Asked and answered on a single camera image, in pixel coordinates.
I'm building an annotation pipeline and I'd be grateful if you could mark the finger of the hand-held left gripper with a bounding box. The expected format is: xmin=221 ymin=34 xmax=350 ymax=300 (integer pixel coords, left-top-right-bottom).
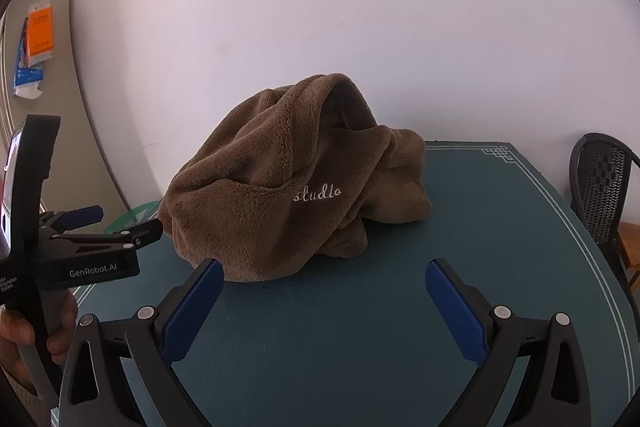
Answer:
xmin=50 ymin=205 xmax=105 ymax=229
xmin=69 ymin=219 xmax=164 ymax=253

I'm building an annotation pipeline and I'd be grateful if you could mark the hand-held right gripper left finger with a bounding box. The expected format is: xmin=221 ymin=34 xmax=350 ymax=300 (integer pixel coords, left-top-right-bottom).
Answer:
xmin=59 ymin=258 xmax=225 ymax=427

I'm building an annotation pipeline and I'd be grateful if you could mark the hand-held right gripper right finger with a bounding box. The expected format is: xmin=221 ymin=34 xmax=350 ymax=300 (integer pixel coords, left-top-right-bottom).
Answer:
xmin=425 ymin=258 xmax=593 ymax=427

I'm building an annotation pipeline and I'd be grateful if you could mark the brown fleece sweater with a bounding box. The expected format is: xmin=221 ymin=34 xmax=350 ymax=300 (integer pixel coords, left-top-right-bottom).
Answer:
xmin=160 ymin=73 xmax=433 ymax=283

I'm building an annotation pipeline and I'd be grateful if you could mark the person's left hand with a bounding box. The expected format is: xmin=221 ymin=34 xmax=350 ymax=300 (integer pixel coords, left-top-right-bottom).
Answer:
xmin=0 ymin=292 xmax=80 ymax=397

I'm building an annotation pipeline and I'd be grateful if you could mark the beige door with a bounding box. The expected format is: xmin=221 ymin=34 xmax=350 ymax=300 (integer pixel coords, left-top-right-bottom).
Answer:
xmin=0 ymin=0 xmax=132 ymax=228

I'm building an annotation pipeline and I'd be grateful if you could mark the teal table mat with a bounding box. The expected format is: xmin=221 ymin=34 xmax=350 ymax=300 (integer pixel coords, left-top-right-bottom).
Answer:
xmin=50 ymin=141 xmax=639 ymax=427

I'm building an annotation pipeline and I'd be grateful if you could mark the wooden chair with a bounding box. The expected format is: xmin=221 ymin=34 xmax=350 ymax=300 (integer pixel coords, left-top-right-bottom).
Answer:
xmin=616 ymin=221 xmax=640 ymax=274

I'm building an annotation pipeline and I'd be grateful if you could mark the orange packet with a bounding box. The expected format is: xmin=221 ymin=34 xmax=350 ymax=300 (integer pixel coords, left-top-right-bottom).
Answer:
xmin=27 ymin=0 xmax=55 ymax=64

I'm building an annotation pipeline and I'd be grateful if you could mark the black mesh chair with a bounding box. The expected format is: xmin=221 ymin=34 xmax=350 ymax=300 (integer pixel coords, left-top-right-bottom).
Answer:
xmin=569 ymin=133 xmax=640 ymax=294

